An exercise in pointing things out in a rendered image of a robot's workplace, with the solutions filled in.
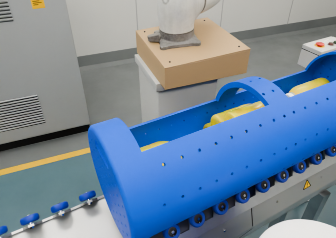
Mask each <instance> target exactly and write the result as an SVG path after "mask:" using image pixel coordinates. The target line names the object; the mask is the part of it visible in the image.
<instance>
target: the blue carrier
mask: <svg viewBox="0 0 336 238"><path fill-rule="evenodd" d="M320 77H323V78H326V79H327V80H328V81H329V82H330V83H327V84H324V85H321V86H319V87H316V88H313V89H311V90H308V91H305V92H303V93H300V94H297V95H294V96H292V97H289V98H288V97H287V96H286V94H287V93H289V91H290V90H291V89H292V88H293V87H295V86H297V85H300V84H303V83H306V82H309V81H311V80H314V79H317V78H320ZM239 88H242V89H244V90H242V91H239V92H237V91H238V90H239ZM258 101H261V102H262V103H263V105H264V107H262V108H259V109H257V110H254V111H251V112H248V113H246V114H243V115H240V116H238V117H235V118H232V119H229V120H226V121H224V122H221V123H218V124H216V125H213V126H210V127H207V128H205V129H203V127H204V125H205V124H206V123H209V122H211V117H212V116H213V115H215V114H218V113H221V112H224V111H226V110H229V109H232V108H235V107H238V106H240V105H243V104H248V103H251V104H253V103H255V102H258ZM245 131H246V132H245ZM230 137H231V138H230ZM157 141H168V142H167V143H164V144H161V145H159V146H156V147H153V148H151V149H148V150H145V151H143V152H142V151H141V149H140V147H143V146H146V145H149V144H151V143H154V142H157ZM88 142H89V147H90V152H91V156H92V160H93V164H94V167H95V171H96V174H97V177H98V180H99V183H100V186H101V189H102V192H103V195H104V197H105V200H106V203H107V205H108V208H109V210H110V213H111V215H112V217H113V219H114V222H115V224H116V226H117V228H118V230H119V232H120V233H121V235H122V237H123V238H150V237H152V236H154V235H156V234H158V233H160V232H162V231H164V230H166V229H168V228H170V227H172V226H174V225H176V224H178V223H180V222H182V221H184V220H186V219H188V218H190V217H192V216H194V215H196V214H198V213H200V212H202V211H204V210H206V209H208V208H210V207H212V206H214V205H216V204H218V203H220V202H222V201H224V200H226V199H227V198H229V197H231V196H233V195H235V194H237V193H239V192H241V191H243V190H245V189H247V188H249V187H251V186H253V185H255V184H257V183H259V182H261V181H263V180H265V179H267V178H269V177H271V176H273V175H275V174H277V173H279V172H281V171H283V170H285V169H287V168H289V167H291V166H293V165H295V164H297V163H299V162H301V161H303V160H305V159H307V158H309V157H311V156H313V155H315V154H317V153H319V152H321V151H323V150H325V149H327V148H329V147H331V146H333V145H335V144H336V50H334V51H331V52H328V53H325V54H322V55H320V56H318V57H316V58H315V59H313V60H312V61H311V62H310V63H309V64H308V66H307V67H306V69H305V70H303V71H300V72H297V73H293V74H290V75H287V76H284V77H281V78H278V79H275V80H272V81H269V80H267V79H264V78H262V77H257V76H251V77H246V78H243V79H240V80H237V81H233V82H230V83H228V84H226V85H224V86H223V87H222V88H221V89H220V90H219V92H218V93H217V96H216V98H215V99H214V100H211V101H208V102H205V103H202V104H199V105H196V106H193V107H190V108H187V109H184V110H180V111H177V112H174V113H171V114H168V115H165V116H162V117H159V118H156V119H152V120H149V121H146V122H143V123H140V124H137V125H134V126H131V127H127V125H126V124H125V123H124V122H123V121H122V120H121V119H119V118H113V119H109V120H106V121H103V122H100V123H96V124H93V125H91V126H90V127H89V129H88ZM215 144H216V145H215ZM181 156H182V159H181ZM162 163H164V166H162Z"/></svg>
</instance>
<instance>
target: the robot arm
mask: <svg viewBox="0 0 336 238"><path fill-rule="evenodd" d="M219 1H220V0H157V14H158V23H159V30H155V31H154V33H153V34H149V35H148V36H147V38H148V41H153V42H159V44H160V46H159V48H160V50H167V49H171V48H180V47H188V46H200V45H201V41H200V40H199V39H198V38H197V37H196V35H195V32H194V23H195V20H196V19H197V17H198V16H199V14H201V13H203V12H205V11H207V10H209V9H211V8H212V7H213V6H215V5H216V4H217V3H218V2H219Z"/></svg>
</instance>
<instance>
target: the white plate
mask: <svg viewBox="0 0 336 238"><path fill-rule="evenodd" d="M260 238H336V228H335V227H333V226H330V225H327V224H324V223H321V222H317V221H312V220H302V219H297V220H287V221H283V222H280V223H277V224H275V225H273V226H271V227H270V228H268V229H267V230H266V231H265V232H264V233H263V234H262V235H261V236H260Z"/></svg>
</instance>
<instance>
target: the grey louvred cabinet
mask: <svg viewBox="0 0 336 238"><path fill-rule="evenodd" d="M89 124H90V119H89V114H88V109H87V104H86V99H85V94H84V89H83V84H82V79H81V74H80V69H79V63H78V58H77V53H76V48H75V43H74V38H73V33H72V28H71V23H70V18H69V13H68V8H67V3H66V0H0V151H4V150H8V149H13V148H17V147H21V146H26V145H30V144H34V143H38V142H43V141H47V140H51V139H55V138H60V137H64V136H68V135H72V134H77V133H81V132H85V131H88V130H89V127H90V125H89Z"/></svg>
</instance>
